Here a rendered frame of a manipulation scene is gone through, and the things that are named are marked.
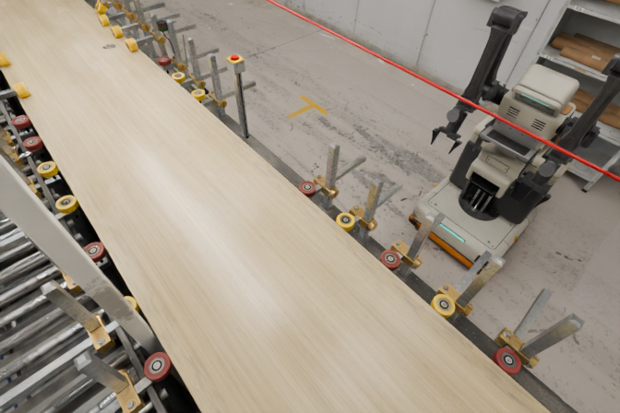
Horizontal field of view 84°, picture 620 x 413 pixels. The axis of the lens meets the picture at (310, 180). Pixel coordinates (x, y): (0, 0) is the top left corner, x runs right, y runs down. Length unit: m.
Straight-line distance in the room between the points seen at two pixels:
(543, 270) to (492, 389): 1.67
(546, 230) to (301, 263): 2.23
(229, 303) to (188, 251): 0.29
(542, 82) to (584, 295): 1.64
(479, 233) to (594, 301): 0.88
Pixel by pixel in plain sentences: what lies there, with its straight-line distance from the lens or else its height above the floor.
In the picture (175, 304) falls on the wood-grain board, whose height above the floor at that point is 0.90.
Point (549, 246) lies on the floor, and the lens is 3.11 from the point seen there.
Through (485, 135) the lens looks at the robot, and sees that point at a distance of 1.94.
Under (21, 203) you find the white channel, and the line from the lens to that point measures 0.81.
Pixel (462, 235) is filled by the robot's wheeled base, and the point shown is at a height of 0.27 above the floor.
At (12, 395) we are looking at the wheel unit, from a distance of 1.57.
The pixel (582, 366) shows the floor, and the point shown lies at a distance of 2.74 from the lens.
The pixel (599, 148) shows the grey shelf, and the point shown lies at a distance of 3.99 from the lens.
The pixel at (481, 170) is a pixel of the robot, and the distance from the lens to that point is 2.13.
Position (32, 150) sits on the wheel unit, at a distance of 2.25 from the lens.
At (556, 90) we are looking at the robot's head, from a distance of 1.82.
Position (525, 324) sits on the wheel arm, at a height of 0.84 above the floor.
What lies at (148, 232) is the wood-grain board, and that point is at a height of 0.90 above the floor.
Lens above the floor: 2.12
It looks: 48 degrees down
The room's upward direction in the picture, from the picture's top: 3 degrees clockwise
